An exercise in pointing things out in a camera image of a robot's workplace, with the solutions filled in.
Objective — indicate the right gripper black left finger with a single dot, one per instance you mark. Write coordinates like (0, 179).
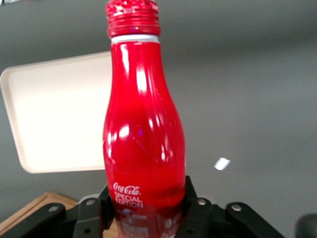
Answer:
(89, 218)

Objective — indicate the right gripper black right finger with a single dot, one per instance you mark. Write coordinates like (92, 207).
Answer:
(205, 220)

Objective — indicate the red coke bottle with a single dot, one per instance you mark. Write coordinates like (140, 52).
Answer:
(143, 124)

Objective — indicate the beige rectangular tray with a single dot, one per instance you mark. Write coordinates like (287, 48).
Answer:
(59, 111)

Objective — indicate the small white tape piece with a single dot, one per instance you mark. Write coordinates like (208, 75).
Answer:
(222, 164)

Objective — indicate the wooden drawer cabinet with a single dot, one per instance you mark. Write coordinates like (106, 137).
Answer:
(27, 213)

